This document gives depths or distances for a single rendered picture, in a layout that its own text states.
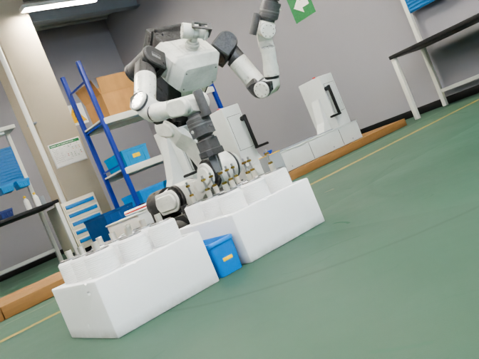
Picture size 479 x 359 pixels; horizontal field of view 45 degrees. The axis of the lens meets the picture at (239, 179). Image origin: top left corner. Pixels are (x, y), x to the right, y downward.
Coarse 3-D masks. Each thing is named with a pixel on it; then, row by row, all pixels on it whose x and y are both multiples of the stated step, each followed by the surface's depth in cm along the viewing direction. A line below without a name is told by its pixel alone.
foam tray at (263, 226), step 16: (272, 192) 218; (288, 192) 215; (304, 192) 220; (256, 208) 205; (272, 208) 209; (288, 208) 213; (304, 208) 218; (192, 224) 224; (208, 224) 212; (224, 224) 204; (240, 224) 200; (256, 224) 204; (272, 224) 208; (288, 224) 212; (304, 224) 216; (240, 240) 200; (256, 240) 202; (272, 240) 206; (288, 240) 210; (240, 256) 203; (256, 256) 201
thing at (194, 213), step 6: (192, 204) 224; (198, 204) 224; (186, 210) 226; (192, 210) 224; (198, 210) 224; (192, 216) 224; (198, 216) 224; (204, 216) 224; (192, 222) 225; (198, 222) 224
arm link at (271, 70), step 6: (264, 54) 260; (270, 54) 259; (264, 60) 261; (270, 60) 260; (276, 60) 262; (264, 66) 262; (270, 66) 261; (276, 66) 262; (264, 72) 263; (270, 72) 262; (276, 72) 262; (264, 78) 267; (270, 78) 263; (276, 78) 263; (270, 84) 261; (276, 84) 264; (270, 90) 262; (276, 90) 271
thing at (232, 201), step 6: (228, 192) 205; (234, 192) 205; (240, 192) 207; (222, 198) 205; (228, 198) 205; (234, 198) 205; (240, 198) 206; (222, 204) 206; (228, 204) 205; (234, 204) 205; (240, 204) 205; (246, 204) 207; (222, 210) 207; (228, 210) 205; (234, 210) 205
